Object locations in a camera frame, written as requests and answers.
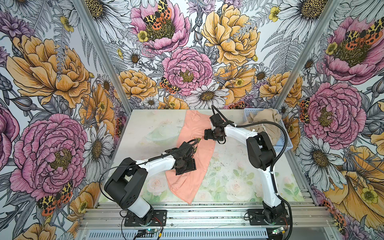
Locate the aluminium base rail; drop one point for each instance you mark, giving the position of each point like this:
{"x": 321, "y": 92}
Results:
{"x": 210, "y": 221}

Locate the right aluminium corner post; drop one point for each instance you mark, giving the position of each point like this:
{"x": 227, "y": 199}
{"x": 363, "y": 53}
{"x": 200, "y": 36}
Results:
{"x": 323, "y": 22}

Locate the beige drawstring garment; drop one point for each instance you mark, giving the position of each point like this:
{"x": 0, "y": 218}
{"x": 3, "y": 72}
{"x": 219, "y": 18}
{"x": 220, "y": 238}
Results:
{"x": 266, "y": 115}

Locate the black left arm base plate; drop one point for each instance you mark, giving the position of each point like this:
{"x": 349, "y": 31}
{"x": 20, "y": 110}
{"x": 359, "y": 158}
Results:
{"x": 155, "y": 218}

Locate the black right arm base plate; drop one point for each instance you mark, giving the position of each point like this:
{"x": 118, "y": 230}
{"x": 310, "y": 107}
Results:
{"x": 255, "y": 216}

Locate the left aluminium corner post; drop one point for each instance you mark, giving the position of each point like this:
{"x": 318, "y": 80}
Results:
{"x": 95, "y": 38}

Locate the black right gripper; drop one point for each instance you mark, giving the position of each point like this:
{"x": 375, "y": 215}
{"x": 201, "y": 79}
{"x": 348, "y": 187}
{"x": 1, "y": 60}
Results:
{"x": 208, "y": 134}

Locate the aluminium corner post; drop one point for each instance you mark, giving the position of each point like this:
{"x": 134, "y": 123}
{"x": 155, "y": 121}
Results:
{"x": 95, "y": 38}
{"x": 323, "y": 22}

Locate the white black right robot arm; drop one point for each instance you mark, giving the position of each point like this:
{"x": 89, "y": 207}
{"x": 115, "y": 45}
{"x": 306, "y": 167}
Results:
{"x": 261, "y": 155}

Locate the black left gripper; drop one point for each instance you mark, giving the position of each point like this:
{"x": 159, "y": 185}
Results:
{"x": 191, "y": 167}

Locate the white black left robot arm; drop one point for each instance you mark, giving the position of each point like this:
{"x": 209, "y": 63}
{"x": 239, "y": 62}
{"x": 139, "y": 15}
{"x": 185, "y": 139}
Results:
{"x": 125, "y": 184}

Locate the pink graphic t-shirt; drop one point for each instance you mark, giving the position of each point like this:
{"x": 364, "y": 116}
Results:
{"x": 186, "y": 186}

